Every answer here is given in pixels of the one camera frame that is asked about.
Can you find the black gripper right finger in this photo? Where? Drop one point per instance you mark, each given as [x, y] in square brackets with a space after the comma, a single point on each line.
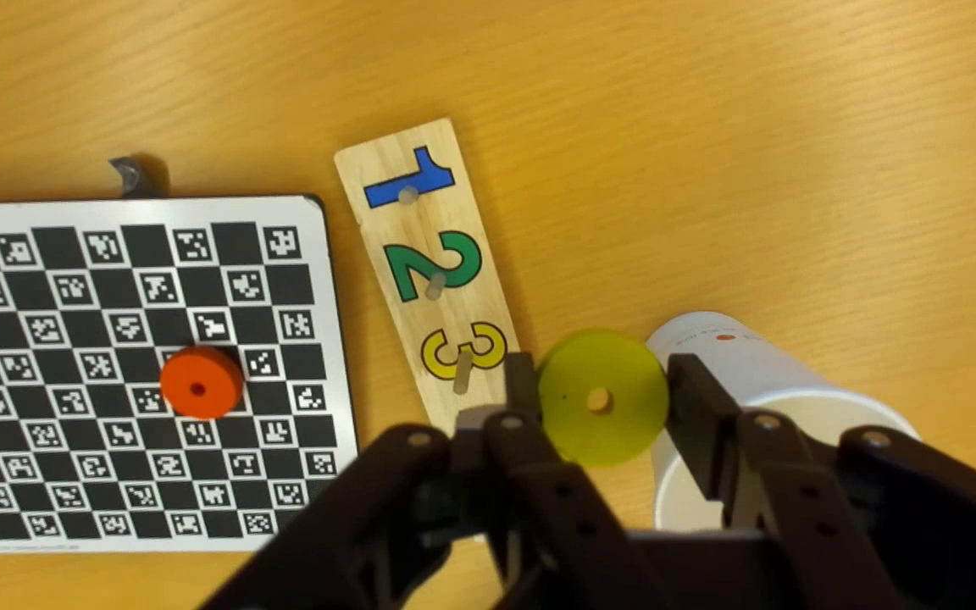
[847, 518]

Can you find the wooden number puzzle board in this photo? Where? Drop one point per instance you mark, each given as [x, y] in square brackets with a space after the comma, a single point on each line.
[422, 292]

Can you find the yellow wooden disc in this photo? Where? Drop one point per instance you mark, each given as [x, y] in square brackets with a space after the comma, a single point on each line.
[579, 376]

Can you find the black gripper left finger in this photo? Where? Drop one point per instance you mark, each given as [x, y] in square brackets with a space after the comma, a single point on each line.
[441, 518]

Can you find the black white checkered calibration board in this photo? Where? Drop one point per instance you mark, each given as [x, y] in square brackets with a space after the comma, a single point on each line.
[83, 474]

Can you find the white paper cup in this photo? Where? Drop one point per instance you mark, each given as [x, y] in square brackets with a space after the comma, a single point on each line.
[760, 361]

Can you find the orange wooden disc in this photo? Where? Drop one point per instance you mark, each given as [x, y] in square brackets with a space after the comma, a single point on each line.
[201, 380]

